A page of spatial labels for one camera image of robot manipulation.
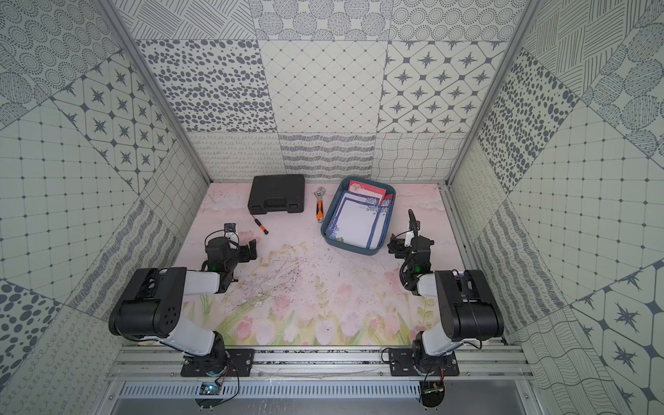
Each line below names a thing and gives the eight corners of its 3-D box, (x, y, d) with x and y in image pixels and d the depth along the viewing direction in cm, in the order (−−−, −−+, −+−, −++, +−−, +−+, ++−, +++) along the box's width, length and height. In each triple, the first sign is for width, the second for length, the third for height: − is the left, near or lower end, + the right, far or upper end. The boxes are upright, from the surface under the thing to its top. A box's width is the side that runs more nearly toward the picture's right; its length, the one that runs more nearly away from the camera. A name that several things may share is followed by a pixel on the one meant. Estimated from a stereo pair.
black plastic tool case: (248, 215, 110) (244, 207, 106) (258, 179, 124) (255, 171, 120) (303, 215, 110) (301, 207, 106) (307, 179, 124) (306, 171, 120)
